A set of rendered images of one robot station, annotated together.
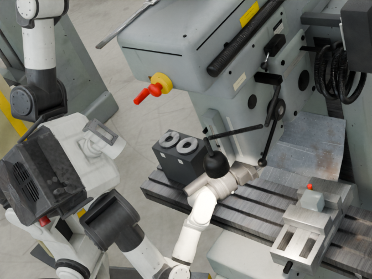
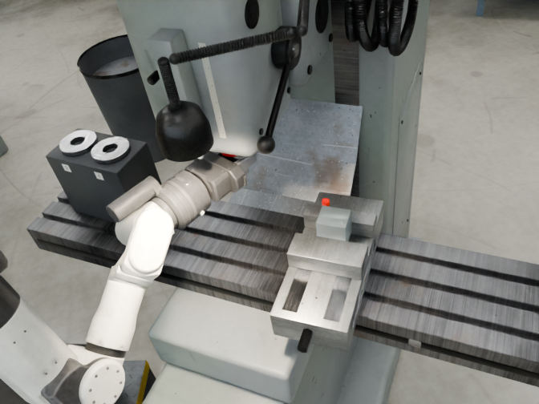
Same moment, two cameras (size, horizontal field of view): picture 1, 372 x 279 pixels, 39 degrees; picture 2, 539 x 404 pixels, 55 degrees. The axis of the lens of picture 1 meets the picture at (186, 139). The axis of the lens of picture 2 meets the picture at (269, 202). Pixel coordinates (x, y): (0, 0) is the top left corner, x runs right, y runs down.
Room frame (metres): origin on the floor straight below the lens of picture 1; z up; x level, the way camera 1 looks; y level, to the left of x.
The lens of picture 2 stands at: (0.54, 0.09, 1.86)
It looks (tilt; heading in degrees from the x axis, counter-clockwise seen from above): 43 degrees down; 336
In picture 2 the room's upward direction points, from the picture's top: 10 degrees counter-clockwise
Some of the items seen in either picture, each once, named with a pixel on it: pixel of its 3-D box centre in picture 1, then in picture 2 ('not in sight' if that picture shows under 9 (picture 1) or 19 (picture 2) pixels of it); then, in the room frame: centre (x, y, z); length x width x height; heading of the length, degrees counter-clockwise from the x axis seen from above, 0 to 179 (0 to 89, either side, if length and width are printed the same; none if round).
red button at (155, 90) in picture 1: (156, 88); not in sight; (1.15, 0.02, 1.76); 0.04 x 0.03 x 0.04; 37
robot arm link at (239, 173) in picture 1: (233, 176); (201, 185); (1.27, -0.10, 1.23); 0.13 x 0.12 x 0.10; 19
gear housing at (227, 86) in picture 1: (226, 47); not in sight; (1.32, -0.22, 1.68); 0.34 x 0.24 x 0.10; 127
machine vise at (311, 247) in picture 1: (311, 220); (331, 256); (1.12, -0.28, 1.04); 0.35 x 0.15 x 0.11; 130
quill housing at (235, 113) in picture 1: (237, 108); (212, 47); (1.30, -0.19, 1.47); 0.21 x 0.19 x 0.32; 37
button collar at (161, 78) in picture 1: (161, 83); not in sight; (1.16, 0.00, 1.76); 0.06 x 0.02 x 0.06; 37
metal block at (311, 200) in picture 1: (312, 202); (334, 227); (1.14, -0.31, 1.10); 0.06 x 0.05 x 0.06; 40
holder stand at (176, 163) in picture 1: (185, 159); (107, 176); (1.63, 0.03, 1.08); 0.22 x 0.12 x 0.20; 35
